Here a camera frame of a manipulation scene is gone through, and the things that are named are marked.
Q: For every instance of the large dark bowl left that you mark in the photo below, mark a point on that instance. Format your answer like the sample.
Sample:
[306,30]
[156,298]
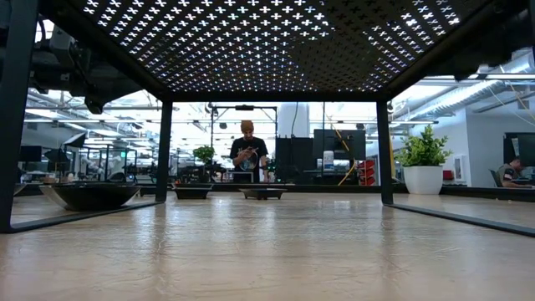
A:
[96,198]

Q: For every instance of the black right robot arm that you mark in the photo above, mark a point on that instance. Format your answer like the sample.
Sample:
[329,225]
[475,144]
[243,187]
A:
[501,46]

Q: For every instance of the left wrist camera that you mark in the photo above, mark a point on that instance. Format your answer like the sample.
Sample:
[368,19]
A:
[62,44]

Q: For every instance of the black studio light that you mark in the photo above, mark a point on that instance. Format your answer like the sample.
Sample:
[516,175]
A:
[57,158]

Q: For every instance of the black monitor with pale screen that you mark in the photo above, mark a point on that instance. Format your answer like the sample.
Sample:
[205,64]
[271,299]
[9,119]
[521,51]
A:
[506,146]

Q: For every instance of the small green potted plant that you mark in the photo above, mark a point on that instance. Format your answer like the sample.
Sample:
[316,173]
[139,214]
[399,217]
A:
[204,154]

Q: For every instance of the green plant in white pot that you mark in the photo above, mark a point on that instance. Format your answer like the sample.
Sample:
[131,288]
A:
[423,180]

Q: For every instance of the black background cabinet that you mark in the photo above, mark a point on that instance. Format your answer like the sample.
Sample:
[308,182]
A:
[294,159]

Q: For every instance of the black office chair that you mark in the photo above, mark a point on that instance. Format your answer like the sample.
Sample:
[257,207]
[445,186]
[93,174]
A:
[494,177]

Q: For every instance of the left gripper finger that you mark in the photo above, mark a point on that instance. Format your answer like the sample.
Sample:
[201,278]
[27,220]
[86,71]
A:
[106,88]

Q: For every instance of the black perforated metal stand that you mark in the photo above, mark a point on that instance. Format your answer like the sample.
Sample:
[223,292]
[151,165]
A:
[271,97]

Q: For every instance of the black studio softbox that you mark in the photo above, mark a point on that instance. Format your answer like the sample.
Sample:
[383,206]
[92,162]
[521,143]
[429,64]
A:
[76,140]

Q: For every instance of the silver ceiling duct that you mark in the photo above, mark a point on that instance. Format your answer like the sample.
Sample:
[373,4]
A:
[460,97]

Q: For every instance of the white framed wall sign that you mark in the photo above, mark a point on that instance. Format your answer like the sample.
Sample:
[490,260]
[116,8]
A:
[459,167]

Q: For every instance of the black square mini plate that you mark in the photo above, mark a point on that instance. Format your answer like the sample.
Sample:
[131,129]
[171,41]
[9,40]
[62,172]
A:
[262,193]
[192,193]

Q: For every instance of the white canister with blue label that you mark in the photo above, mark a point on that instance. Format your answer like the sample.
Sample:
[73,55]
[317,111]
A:
[328,161]

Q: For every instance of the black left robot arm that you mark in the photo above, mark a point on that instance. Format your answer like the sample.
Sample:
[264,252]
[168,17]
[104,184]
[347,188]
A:
[37,77]

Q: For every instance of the white ceiling light strip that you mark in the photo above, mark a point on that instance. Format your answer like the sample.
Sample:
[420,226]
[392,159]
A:
[443,77]

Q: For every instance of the black background robot rig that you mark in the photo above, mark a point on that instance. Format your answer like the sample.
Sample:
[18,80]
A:
[188,173]

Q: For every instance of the black background gantry frame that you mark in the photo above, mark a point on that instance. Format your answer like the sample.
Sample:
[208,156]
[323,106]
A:
[244,107]

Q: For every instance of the red storage bins stack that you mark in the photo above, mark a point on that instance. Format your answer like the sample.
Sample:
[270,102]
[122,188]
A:
[368,171]

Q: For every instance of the person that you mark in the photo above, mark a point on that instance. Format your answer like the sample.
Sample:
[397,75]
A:
[506,173]
[251,144]

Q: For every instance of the small black monitor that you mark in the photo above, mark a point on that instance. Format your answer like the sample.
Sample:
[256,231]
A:
[30,154]

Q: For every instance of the black background monitor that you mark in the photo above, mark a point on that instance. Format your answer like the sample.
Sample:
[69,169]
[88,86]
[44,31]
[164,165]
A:
[357,144]

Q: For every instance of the small red box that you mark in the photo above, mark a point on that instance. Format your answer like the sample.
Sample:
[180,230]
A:
[448,175]

